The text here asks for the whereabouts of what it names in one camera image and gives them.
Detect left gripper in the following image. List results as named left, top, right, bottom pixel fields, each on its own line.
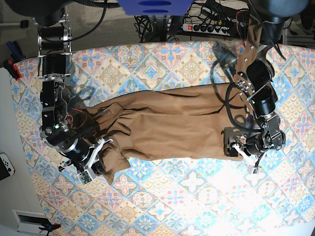
left=223, top=127, right=265, bottom=174

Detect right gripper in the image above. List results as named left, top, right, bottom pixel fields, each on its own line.
left=59, top=138, right=113, bottom=184

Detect brown t-shirt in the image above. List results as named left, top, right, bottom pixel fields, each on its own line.
left=71, top=83, right=249, bottom=185

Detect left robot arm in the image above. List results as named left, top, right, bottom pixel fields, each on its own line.
left=222, top=0, right=310, bottom=174

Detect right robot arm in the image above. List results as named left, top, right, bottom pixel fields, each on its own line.
left=33, top=1, right=112, bottom=185

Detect black orange clamp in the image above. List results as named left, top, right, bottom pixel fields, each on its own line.
left=38, top=219, right=61, bottom=235

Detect patterned tablecloth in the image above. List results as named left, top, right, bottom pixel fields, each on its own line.
left=10, top=42, right=315, bottom=236

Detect game console controller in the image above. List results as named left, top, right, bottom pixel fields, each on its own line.
left=0, top=152, right=15, bottom=180

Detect white power strip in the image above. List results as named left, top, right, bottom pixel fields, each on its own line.
left=182, top=23, right=238, bottom=36

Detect red black clamp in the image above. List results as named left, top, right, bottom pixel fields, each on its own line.
left=3, top=59, right=22, bottom=81

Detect blue plastic box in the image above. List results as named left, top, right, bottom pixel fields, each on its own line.
left=118, top=0, right=193, bottom=16

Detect white wall vent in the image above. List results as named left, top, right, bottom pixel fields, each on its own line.
left=12, top=209, right=49, bottom=236

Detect tangled black cables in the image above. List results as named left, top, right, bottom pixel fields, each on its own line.
left=134, top=14, right=183, bottom=44

